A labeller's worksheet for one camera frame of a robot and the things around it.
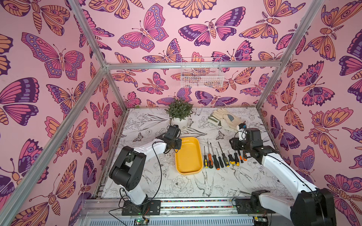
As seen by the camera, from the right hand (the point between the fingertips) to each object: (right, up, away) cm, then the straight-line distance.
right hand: (231, 140), depth 85 cm
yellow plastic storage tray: (-25, -14, +9) cm, 30 cm away
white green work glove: (-2, +11, +24) cm, 27 cm away
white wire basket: (-15, +44, +21) cm, 51 cm away
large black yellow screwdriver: (-2, -14, +4) cm, 14 cm away
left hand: (-32, -2, +10) cm, 33 cm away
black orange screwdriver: (-12, -15, +1) cm, 19 cm away
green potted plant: (-32, +19, +7) cm, 38 cm away
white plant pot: (-30, +9, +23) cm, 39 cm away
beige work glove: (+7, +13, +24) cm, 28 cm away
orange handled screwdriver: (-9, -14, +2) cm, 17 cm away
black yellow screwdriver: (-15, -13, +4) cm, 21 cm away
